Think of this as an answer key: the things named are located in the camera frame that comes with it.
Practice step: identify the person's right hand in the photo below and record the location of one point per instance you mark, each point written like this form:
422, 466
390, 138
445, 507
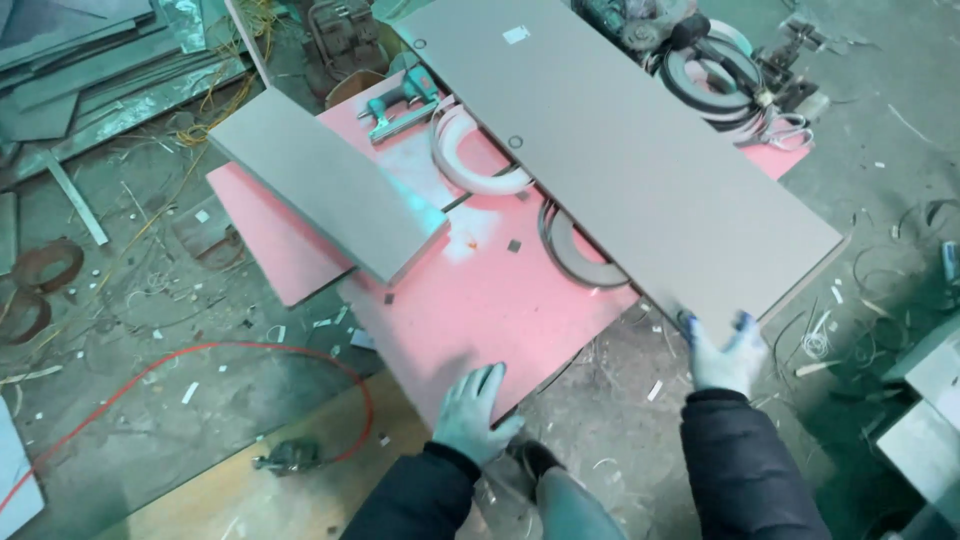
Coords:
721, 364

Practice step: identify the long grey board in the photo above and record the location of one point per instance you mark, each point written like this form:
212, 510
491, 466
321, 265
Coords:
600, 142

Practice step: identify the stack of grey boards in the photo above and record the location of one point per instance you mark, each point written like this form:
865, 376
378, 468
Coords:
926, 420

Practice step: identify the dark machine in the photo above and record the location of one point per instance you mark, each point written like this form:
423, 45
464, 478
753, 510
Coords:
345, 41

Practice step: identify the short grey board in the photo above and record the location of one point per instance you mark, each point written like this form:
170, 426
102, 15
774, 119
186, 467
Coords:
330, 184

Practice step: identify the edge trimmer tool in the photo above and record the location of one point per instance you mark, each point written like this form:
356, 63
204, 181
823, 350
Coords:
787, 67

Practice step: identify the heap of grey panels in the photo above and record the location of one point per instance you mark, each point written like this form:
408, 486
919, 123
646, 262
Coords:
97, 75

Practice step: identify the person's shoe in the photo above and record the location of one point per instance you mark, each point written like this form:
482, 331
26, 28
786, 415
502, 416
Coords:
534, 457

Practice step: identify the person's leg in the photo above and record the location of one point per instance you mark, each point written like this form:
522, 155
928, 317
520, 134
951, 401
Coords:
577, 506

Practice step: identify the person's left fingers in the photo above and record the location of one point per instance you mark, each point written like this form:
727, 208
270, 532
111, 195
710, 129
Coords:
480, 379

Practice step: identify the teal nail gun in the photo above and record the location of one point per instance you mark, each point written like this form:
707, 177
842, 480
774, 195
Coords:
401, 105

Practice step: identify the grey edge banding roll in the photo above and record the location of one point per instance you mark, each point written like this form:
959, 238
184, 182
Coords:
574, 251

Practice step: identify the brown tape roll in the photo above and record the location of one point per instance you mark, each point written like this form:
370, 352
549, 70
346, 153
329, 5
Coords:
46, 264
22, 316

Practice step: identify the plywood sheet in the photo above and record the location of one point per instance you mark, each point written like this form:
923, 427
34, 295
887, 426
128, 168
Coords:
277, 487

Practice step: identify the green power tool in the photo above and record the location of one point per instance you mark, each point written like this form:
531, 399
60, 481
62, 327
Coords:
637, 22

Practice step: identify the white panel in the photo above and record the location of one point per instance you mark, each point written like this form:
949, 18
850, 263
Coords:
16, 469

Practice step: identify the pink work table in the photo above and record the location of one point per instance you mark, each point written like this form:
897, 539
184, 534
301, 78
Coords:
465, 300

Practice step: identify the dark edge banding roll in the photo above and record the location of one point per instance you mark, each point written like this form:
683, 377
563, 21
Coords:
709, 82

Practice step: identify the white edge banding roll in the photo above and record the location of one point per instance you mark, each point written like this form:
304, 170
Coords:
465, 154

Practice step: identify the person's left hand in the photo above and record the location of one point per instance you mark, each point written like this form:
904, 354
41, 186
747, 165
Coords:
469, 420

